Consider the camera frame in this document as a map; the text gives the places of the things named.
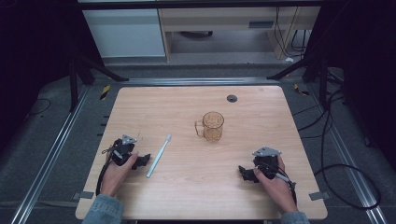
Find aluminium floor rail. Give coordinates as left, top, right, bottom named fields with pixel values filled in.
left=9, top=84, right=92, bottom=224
left=305, top=83, right=389, bottom=224
left=119, top=77, right=280, bottom=87

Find black metal stand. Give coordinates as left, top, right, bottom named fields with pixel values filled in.
left=266, top=54, right=332, bottom=108
left=65, top=50, right=131, bottom=114

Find person's right hand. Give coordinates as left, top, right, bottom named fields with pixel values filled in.
left=253, top=155, right=299, bottom=216

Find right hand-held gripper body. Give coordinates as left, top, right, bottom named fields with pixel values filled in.
left=251, top=146, right=283, bottom=180

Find person's left hand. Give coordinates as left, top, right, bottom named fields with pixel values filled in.
left=100, top=151, right=139, bottom=198

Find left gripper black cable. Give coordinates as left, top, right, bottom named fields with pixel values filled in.
left=94, top=139, right=123, bottom=197

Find grey table corner bracket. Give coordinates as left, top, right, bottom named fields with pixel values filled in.
left=308, top=190, right=331, bottom=202
left=72, top=190, right=95, bottom=201

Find black hanging cables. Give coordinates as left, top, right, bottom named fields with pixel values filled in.
left=273, top=6, right=310, bottom=59

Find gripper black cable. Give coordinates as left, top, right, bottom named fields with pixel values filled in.
left=94, top=139, right=123, bottom=197
left=261, top=161, right=298, bottom=207

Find black curtain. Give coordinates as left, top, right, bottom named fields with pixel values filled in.
left=0, top=0, right=106, bottom=153
left=303, top=0, right=396, bottom=171

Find thin black floor cable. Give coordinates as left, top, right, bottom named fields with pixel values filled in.
left=22, top=97, right=52, bottom=123

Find yellow black tape strip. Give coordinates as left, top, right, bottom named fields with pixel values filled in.
left=292, top=82, right=311, bottom=97
left=99, top=84, right=112, bottom=101

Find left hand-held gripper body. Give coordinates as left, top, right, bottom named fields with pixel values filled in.
left=110, top=133, right=140, bottom=167

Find long black floor cable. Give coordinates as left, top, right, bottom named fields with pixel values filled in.
left=291, top=88, right=383, bottom=211

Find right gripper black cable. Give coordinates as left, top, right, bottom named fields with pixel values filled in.
left=261, top=161, right=298, bottom=207

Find pale blue toothbrush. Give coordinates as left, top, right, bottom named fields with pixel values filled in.
left=145, top=133, right=173, bottom=179

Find white cabinet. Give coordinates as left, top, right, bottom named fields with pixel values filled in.
left=81, top=7, right=166, bottom=59

